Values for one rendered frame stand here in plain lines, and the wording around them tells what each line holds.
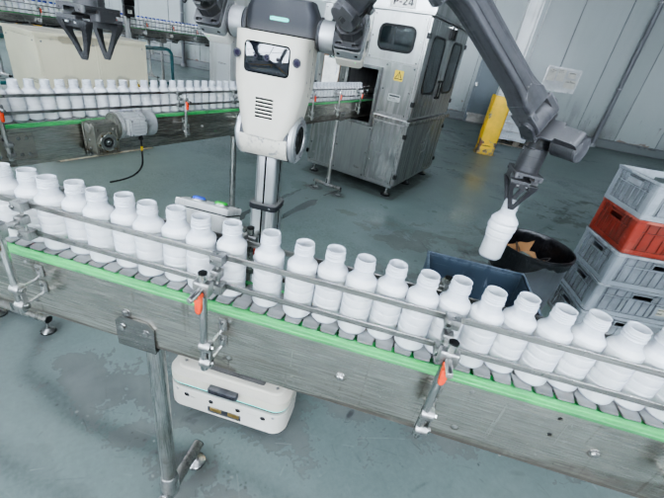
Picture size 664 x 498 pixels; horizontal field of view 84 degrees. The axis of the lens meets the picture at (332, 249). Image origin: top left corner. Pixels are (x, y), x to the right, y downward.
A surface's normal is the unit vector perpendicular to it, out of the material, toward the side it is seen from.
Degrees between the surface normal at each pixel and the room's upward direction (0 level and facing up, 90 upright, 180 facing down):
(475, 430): 90
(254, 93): 90
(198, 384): 90
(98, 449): 0
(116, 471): 0
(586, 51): 90
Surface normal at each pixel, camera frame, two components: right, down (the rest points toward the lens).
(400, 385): -0.23, 0.44
